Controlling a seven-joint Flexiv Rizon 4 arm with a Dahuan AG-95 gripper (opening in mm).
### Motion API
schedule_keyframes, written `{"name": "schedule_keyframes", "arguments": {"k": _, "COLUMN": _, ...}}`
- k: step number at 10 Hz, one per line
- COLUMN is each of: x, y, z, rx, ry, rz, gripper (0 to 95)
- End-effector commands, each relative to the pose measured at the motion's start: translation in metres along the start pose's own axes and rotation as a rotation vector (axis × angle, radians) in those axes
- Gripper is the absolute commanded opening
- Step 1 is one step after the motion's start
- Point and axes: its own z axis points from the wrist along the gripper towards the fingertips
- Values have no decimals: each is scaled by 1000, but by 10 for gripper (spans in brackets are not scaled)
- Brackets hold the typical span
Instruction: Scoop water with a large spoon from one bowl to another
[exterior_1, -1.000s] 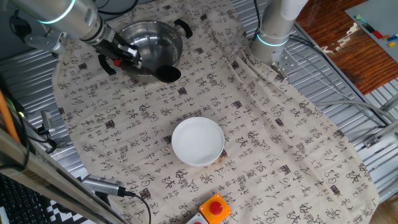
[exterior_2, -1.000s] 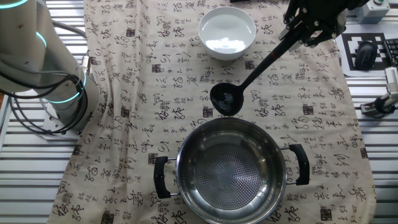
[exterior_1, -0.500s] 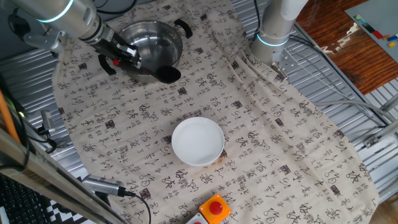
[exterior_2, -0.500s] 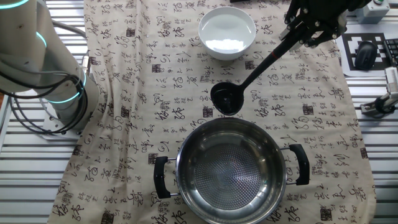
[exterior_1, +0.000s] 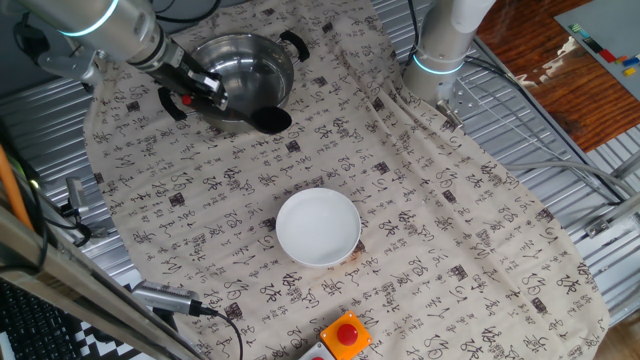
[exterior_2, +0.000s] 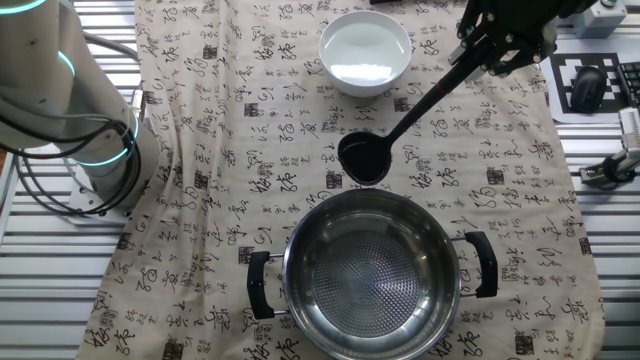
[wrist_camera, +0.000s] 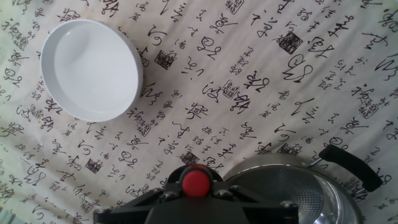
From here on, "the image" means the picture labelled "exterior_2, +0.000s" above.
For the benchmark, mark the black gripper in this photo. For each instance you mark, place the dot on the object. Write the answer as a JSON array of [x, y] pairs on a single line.
[[530, 12]]

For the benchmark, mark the black ladle with red trim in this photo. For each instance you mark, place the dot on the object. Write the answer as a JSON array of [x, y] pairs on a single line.
[[365, 160]]

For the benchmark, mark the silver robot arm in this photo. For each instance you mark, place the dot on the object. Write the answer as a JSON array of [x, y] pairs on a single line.
[[45, 75]]

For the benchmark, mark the white bowl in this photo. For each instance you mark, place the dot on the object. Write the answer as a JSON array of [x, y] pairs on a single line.
[[365, 50]]

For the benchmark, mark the black white checkerboard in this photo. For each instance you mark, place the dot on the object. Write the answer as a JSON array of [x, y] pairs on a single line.
[[560, 90]]

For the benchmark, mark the black computer mouse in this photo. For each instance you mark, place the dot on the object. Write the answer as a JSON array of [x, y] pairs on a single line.
[[588, 89]]

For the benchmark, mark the grey box with green button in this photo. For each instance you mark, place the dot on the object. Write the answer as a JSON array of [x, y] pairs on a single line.
[[602, 22]]

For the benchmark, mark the black keyboard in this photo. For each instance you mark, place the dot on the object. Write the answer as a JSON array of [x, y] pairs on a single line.
[[631, 80]]

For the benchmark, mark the calligraphy print tablecloth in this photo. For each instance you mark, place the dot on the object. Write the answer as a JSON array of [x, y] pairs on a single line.
[[300, 160]]

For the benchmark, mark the grey depth camera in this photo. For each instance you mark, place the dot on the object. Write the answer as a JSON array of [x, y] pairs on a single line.
[[631, 130]]

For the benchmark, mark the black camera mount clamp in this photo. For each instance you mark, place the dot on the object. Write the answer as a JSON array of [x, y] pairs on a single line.
[[615, 170]]

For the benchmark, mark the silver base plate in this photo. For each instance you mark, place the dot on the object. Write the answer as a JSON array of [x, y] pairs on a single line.
[[85, 207]]

